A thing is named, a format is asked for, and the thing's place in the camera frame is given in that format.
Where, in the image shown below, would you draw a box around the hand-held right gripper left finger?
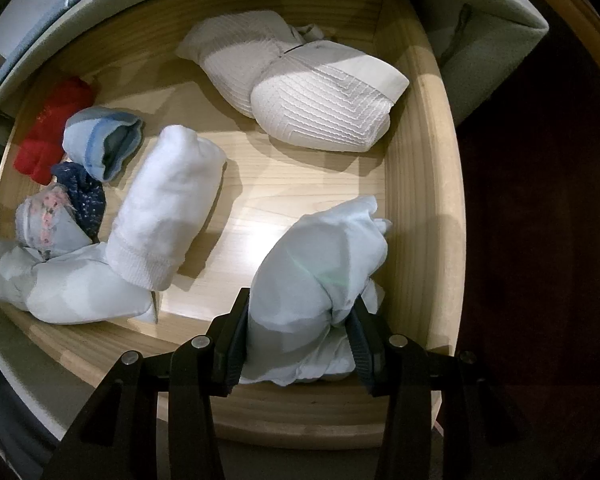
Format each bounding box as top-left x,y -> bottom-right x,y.
40,287 -> 253,480

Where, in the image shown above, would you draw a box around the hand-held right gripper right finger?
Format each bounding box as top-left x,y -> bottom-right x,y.
345,297 -> 526,480

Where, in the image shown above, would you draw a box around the navy dotted cloth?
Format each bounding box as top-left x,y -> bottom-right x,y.
51,161 -> 106,241

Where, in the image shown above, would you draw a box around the grey pink floral sock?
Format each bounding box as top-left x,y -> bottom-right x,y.
15,185 -> 93,261

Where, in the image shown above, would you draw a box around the grey front wooden drawer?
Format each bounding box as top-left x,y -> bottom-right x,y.
0,0 -> 466,451

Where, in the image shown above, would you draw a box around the brown wooden furniture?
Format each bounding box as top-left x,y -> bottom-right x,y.
500,0 -> 600,126

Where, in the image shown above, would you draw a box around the white thick sock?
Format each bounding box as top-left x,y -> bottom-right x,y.
105,125 -> 228,292

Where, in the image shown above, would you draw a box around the white textured sock pair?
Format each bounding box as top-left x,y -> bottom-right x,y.
175,10 -> 411,153

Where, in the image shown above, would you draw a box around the red sock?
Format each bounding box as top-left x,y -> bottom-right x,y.
14,77 -> 98,186

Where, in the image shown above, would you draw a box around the white underwear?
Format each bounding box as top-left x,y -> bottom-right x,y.
239,195 -> 393,387
0,237 -> 160,325

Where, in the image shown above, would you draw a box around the light blue sock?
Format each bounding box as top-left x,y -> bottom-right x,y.
62,106 -> 146,183

